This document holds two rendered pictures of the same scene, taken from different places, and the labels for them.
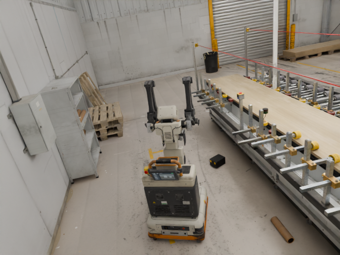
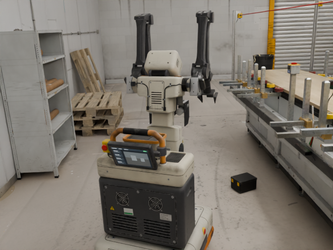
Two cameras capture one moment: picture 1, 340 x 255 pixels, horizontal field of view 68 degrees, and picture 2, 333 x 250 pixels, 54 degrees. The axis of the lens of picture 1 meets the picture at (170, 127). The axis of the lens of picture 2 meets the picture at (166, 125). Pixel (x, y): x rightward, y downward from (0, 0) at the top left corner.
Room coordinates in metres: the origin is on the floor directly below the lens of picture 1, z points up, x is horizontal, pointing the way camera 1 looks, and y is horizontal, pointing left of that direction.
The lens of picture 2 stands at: (0.40, -0.23, 1.53)
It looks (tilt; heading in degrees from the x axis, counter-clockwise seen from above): 17 degrees down; 6
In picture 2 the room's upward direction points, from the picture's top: 2 degrees counter-clockwise
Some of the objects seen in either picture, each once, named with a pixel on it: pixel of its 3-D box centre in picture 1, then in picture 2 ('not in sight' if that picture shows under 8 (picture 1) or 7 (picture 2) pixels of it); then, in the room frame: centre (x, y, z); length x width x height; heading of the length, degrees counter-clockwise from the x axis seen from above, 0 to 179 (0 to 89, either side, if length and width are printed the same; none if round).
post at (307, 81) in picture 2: (250, 122); (305, 111); (2.75, -0.98, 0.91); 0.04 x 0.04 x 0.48; 7
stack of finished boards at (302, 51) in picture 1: (317, 47); not in sight; (9.45, -6.00, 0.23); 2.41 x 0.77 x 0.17; 98
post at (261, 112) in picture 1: (261, 129); (322, 118); (2.50, -1.01, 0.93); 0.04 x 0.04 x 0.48; 7
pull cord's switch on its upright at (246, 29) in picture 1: (247, 55); (315, 41); (5.18, -1.81, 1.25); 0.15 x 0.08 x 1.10; 7
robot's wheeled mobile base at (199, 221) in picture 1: (179, 210); (158, 237); (2.31, 0.06, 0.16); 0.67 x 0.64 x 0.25; 165
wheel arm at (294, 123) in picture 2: (249, 130); (300, 123); (2.71, -0.94, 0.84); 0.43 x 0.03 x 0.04; 97
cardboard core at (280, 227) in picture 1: (282, 229); not in sight; (1.90, -0.98, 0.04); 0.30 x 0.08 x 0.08; 7
